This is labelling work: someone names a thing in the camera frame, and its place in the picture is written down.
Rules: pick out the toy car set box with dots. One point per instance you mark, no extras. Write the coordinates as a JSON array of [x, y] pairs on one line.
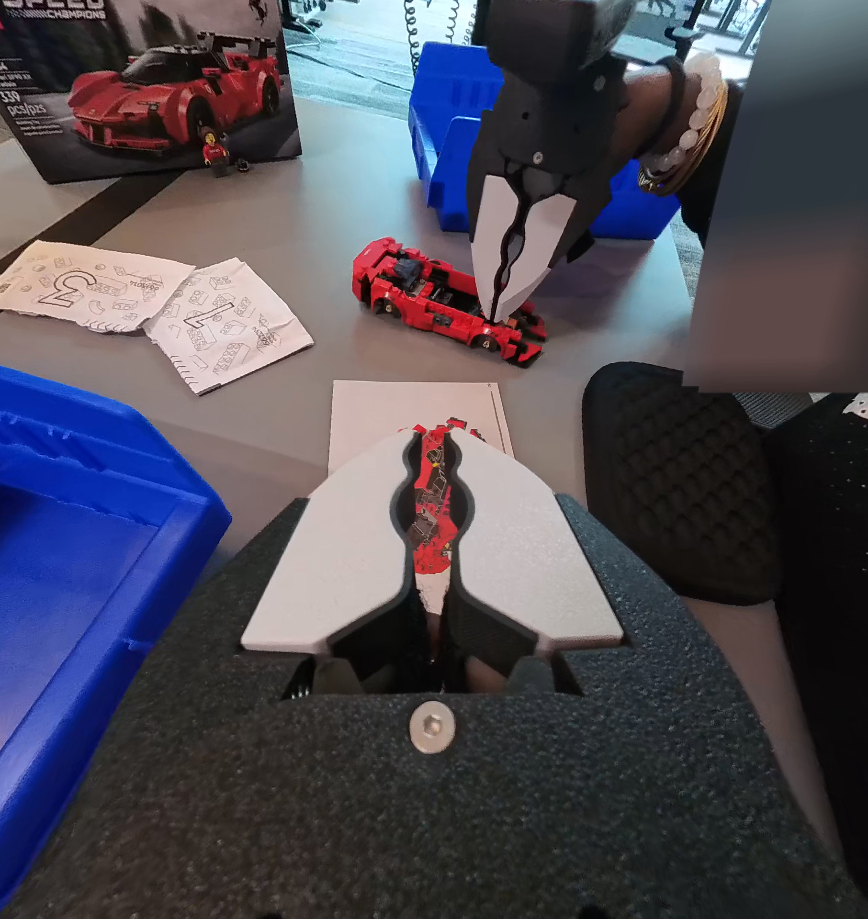
[[154, 86]]

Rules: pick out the red brick toy car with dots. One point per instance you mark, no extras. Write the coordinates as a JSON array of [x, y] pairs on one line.
[[419, 287]]

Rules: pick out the small toy minifigure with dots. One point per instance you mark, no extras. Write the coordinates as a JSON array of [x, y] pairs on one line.
[[216, 152]]

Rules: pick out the paper bag with numeral three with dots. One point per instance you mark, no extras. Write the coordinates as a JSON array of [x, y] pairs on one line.
[[75, 283]]

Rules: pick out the person's right hand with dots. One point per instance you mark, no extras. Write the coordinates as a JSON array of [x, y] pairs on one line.
[[645, 115]]

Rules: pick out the black mesh office chair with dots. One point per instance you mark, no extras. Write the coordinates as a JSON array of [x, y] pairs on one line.
[[778, 413]]

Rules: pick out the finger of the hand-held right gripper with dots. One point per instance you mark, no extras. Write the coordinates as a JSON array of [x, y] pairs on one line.
[[545, 230], [492, 230]]

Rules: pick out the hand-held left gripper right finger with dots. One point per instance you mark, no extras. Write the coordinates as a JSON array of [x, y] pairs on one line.
[[527, 567]]

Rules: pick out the black textured chair armrest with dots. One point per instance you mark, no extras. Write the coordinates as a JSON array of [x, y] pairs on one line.
[[678, 488]]

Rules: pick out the white instruction booklet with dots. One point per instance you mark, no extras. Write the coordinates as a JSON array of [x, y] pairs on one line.
[[405, 406]]

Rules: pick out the paper bag with numeral one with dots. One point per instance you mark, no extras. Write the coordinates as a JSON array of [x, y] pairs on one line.
[[225, 337]]

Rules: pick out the blue plastic bin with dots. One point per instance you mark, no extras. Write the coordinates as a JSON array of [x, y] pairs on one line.
[[60, 574], [448, 158]]

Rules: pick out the person's black clothed lap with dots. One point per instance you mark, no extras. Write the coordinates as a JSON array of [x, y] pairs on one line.
[[843, 610]]

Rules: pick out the person's right forearm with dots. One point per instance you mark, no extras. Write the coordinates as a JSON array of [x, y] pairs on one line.
[[714, 208]]

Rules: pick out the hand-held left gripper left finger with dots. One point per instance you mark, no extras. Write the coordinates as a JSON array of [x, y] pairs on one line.
[[333, 560]]

